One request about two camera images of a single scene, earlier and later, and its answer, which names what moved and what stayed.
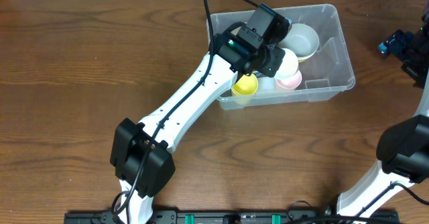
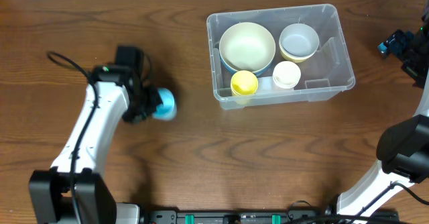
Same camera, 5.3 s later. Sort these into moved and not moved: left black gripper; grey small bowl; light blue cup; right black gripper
Moved: left black gripper; light blue cup
Not moved: grey small bowl; right black gripper
